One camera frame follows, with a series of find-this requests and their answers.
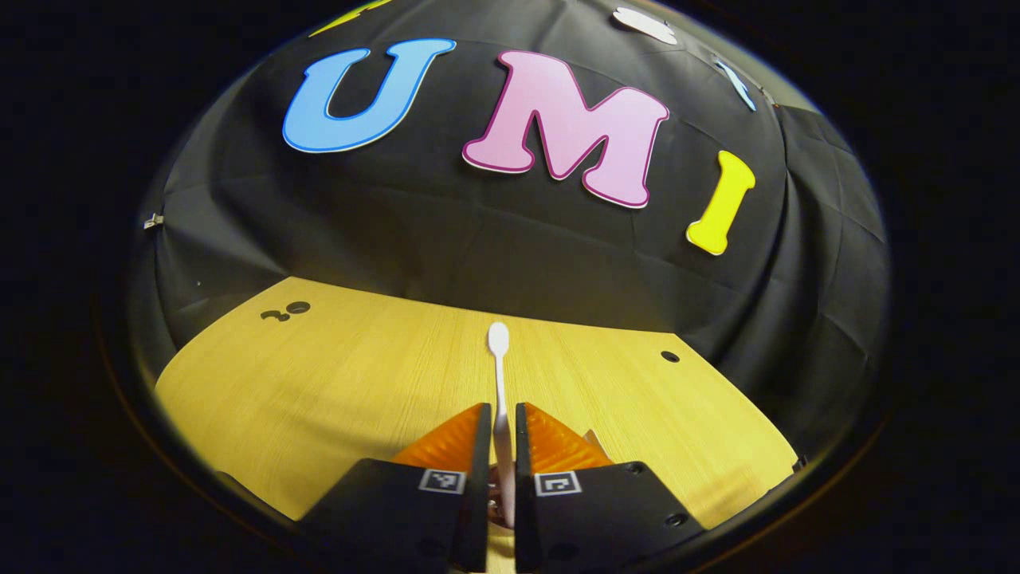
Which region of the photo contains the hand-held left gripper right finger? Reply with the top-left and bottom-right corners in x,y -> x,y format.
514,402 -> 707,572

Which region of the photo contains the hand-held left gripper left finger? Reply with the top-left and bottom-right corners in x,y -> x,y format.
299,403 -> 493,573

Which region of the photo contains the beige cup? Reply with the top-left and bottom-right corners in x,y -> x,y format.
486,429 -> 616,531

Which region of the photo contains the white toothbrush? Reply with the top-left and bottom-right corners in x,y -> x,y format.
487,321 -> 517,529

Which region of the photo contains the black backdrop cloth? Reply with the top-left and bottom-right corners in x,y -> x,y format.
127,0 -> 892,479

